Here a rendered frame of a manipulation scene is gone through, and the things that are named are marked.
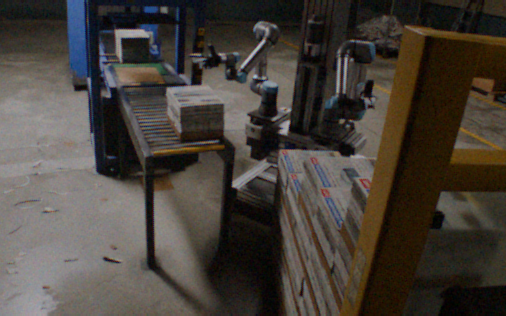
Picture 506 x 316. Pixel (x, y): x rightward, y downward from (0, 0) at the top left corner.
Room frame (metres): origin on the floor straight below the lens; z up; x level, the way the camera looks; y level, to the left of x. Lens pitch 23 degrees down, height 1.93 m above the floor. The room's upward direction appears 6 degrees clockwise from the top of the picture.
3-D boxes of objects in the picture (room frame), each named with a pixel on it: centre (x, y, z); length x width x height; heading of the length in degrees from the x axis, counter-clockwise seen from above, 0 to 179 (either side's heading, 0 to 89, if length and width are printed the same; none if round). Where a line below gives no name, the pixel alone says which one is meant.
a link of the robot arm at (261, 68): (3.13, 0.06, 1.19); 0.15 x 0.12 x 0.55; 36
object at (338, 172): (1.72, -0.42, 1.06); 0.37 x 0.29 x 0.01; 100
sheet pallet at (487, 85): (7.75, -3.99, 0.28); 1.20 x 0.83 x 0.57; 27
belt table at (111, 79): (3.79, 1.16, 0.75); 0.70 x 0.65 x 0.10; 27
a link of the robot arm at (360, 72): (2.78, -0.59, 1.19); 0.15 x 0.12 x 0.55; 87
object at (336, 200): (1.43, -0.45, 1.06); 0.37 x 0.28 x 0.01; 101
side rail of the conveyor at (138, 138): (2.77, 0.93, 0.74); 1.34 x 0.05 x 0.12; 27
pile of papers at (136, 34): (4.30, 1.42, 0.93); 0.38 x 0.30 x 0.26; 27
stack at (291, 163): (1.85, -0.39, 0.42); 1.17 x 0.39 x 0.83; 9
